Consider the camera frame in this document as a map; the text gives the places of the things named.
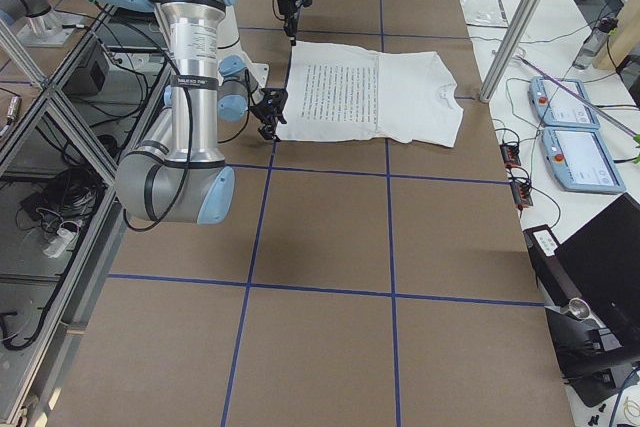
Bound clear plastic bag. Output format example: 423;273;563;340
460;0;509;28

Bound metal reacher grabber tool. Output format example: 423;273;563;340
514;54;639;144

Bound blue-grey teach pendant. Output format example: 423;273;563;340
542;127;626;194
529;76;600;130

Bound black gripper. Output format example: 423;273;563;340
277;0;313;45
250;88;288;142

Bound white long-sleeve printed t-shirt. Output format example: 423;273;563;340
277;42;463;148

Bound black laptop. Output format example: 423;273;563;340
524;193;639;344

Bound aluminium frame post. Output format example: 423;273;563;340
479;0;541;103

